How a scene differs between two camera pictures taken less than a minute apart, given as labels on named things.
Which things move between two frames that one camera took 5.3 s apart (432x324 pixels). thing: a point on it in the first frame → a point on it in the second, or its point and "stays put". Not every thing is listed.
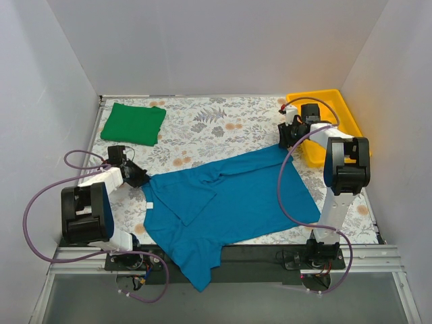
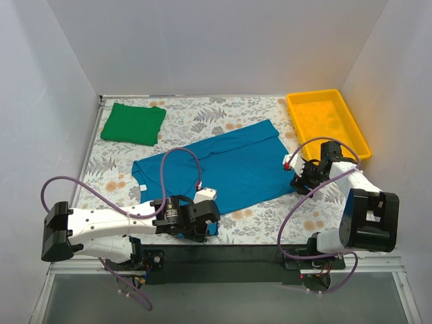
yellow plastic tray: [333, 109] stays put
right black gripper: [284, 136] → [302, 180]
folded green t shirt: [133, 124] stays put
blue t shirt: [191, 212] → [243, 168]
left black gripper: [136, 174] → [201, 231]
